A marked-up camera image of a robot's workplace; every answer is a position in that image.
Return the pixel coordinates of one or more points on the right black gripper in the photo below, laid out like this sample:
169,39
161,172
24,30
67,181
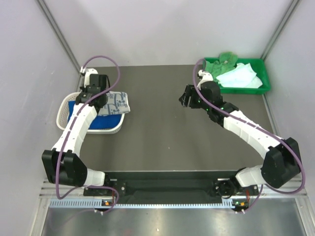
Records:
190,91

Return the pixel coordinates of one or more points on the white blue patterned towel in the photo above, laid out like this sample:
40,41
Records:
117,104

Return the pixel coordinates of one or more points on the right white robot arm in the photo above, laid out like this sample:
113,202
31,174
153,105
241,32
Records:
281,158

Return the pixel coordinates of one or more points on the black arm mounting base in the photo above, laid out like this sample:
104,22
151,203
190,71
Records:
176,187

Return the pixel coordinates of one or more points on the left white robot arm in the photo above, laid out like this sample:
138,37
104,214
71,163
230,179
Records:
62,163

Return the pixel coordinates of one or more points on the white perforated plastic basket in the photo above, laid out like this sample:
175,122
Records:
66,110

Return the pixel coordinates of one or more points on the green towel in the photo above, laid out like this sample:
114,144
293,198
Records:
224,63

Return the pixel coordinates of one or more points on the green plastic bin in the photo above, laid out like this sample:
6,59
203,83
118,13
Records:
259,67

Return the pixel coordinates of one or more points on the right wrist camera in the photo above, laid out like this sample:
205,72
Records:
204,76

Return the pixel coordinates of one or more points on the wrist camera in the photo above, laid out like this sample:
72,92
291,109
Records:
86,73
204,76

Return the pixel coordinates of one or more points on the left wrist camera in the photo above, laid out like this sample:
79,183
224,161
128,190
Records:
86,73

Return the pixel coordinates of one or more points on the grey slotted cable duct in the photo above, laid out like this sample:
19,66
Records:
104,204

